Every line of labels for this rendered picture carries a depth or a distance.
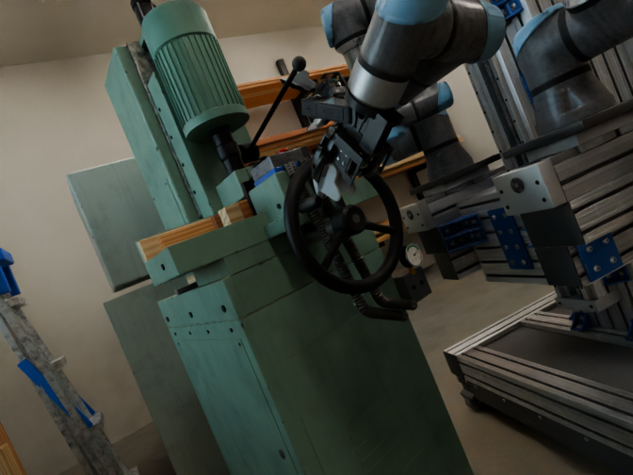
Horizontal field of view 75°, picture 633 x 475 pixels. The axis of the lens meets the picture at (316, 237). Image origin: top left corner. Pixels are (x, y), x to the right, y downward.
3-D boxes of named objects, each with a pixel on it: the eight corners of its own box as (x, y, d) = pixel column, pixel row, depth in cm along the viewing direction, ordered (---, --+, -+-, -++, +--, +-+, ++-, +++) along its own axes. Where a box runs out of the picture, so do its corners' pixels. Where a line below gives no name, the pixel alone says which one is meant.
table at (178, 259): (192, 269, 71) (178, 237, 71) (153, 287, 96) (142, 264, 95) (408, 182, 106) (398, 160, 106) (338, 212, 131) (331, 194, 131)
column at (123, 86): (210, 280, 117) (110, 45, 116) (187, 288, 135) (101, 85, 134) (274, 253, 130) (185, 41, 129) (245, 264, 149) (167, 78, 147)
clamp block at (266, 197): (289, 214, 84) (272, 172, 84) (261, 228, 95) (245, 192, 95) (340, 194, 93) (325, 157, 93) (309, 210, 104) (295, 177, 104)
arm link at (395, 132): (420, 125, 113) (405, 89, 113) (382, 142, 115) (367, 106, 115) (419, 130, 121) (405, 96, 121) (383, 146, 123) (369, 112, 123)
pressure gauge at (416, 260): (414, 277, 105) (402, 247, 104) (404, 279, 108) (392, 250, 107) (429, 268, 108) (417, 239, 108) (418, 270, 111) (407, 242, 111)
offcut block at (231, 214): (231, 224, 88) (223, 206, 88) (224, 228, 90) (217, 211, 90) (245, 220, 91) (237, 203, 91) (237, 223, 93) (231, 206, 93)
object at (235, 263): (230, 275, 84) (222, 257, 84) (198, 286, 101) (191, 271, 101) (362, 218, 108) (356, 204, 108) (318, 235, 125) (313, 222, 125)
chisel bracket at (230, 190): (247, 202, 103) (234, 170, 103) (226, 216, 114) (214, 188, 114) (270, 194, 107) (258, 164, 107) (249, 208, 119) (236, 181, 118)
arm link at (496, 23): (442, 39, 64) (387, 34, 59) (503, -12, 54) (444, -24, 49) (454, 87, 63) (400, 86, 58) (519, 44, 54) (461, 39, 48)
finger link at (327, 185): (325, 221, 69) (343, 181, 62) (304, 198, 71) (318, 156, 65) (338, 215, 71) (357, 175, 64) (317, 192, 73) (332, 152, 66)
